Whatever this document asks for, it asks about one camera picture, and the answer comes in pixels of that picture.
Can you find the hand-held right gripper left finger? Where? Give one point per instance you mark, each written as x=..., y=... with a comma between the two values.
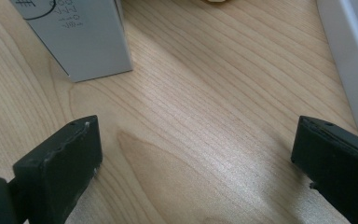
x=59, y=168

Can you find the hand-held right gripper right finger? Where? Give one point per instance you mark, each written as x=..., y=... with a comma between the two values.
x=338, y=161

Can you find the grey printed cardboard box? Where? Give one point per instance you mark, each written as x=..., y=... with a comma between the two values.
x=84, y=40

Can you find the small beige object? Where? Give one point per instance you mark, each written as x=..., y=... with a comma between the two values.
x=216, y=1

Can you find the white plastic tray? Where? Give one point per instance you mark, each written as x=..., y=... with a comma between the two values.
x=354, y=62

